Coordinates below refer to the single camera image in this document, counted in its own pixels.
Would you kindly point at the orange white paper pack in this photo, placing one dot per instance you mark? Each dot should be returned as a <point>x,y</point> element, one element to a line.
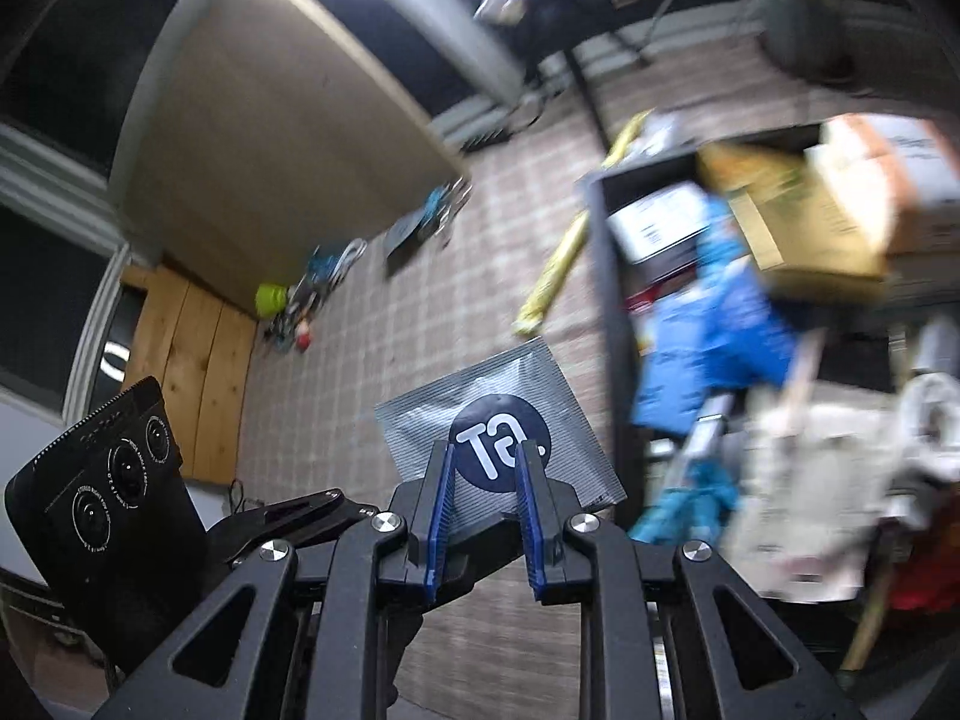
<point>895,177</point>

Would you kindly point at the wooden board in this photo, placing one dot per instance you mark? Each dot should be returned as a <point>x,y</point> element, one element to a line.
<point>198,348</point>

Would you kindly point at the black tripod stand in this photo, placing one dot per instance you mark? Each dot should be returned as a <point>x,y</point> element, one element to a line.
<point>576,50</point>

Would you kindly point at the black power strip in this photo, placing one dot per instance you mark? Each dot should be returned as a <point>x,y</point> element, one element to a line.
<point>487,139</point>

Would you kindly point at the grey foil sachet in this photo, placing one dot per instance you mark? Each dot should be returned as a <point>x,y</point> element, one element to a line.
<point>484,413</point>

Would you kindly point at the metal scissors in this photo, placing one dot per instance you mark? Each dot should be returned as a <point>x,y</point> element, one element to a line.
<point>442,206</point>

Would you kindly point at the blue packet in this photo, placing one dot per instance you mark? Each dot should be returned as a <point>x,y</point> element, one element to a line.
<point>720,334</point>

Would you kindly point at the yellow green cup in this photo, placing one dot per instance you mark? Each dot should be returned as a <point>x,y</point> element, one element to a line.
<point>270,299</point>

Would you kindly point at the yellow long packet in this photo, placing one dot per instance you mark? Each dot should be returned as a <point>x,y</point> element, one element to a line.
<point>533,312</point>

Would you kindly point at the grey pouch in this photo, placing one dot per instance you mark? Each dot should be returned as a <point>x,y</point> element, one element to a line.
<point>405,238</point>

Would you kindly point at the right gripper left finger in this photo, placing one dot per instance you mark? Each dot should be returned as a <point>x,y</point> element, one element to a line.
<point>427,506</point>

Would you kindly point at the teal plastic gloves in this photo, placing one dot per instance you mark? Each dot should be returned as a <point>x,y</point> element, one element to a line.
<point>697,509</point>

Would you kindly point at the black storage bin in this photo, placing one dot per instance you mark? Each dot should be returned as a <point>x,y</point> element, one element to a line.
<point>813,459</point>

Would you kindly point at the tan cabinet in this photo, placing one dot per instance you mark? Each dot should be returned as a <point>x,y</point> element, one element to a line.
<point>260,129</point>

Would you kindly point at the yellow flower box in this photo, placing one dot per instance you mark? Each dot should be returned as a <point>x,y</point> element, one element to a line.
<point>804,245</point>

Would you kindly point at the black camera module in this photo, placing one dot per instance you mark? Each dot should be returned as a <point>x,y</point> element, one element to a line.
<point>104,514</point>

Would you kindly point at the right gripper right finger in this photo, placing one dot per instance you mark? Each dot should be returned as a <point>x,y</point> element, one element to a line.
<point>554,570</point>

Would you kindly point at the white blue box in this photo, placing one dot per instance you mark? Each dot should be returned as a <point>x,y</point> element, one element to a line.
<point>652,224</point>

